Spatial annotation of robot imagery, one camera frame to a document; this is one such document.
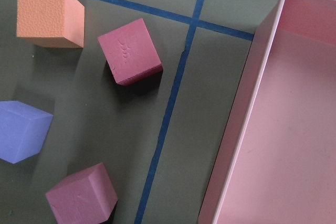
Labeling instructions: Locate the magenta foam block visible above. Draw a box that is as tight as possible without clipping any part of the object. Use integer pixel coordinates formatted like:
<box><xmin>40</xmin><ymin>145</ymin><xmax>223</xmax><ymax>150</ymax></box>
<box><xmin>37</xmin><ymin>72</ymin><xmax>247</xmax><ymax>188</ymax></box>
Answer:
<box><xmin>46</xmin><ymin>163</ymin><xmax>118</xmax><ymax>223</ymax></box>
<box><xmin>98</xmin><ymin>18</ymin><xmax>163</xmax><ymax>86</ymax></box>

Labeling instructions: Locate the pink plastic bin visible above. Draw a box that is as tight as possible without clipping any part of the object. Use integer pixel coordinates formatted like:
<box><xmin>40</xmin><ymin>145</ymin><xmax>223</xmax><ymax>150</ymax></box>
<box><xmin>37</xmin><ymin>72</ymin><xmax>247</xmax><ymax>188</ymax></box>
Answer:
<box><xmin>198</xmin><ymin>0</ymin><xmax>335</xmax><ymax>223</ymax></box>

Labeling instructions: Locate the orange foam block right side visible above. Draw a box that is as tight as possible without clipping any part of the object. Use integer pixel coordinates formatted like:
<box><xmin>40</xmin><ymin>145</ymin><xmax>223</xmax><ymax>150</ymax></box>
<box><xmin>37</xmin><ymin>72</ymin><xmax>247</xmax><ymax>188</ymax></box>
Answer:
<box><xmin>16</xmin><ymin>0</ymin><xmax>85</xmax><ymax>48</ymax></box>

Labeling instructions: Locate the purple foam block right side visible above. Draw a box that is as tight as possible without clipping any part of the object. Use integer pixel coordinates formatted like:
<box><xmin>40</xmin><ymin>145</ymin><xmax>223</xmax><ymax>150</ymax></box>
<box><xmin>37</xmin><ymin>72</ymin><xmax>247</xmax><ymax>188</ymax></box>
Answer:
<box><xmin>1</xmin><ymin>101</ymin><xmax>53</xmax><ymax>164</ymax></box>

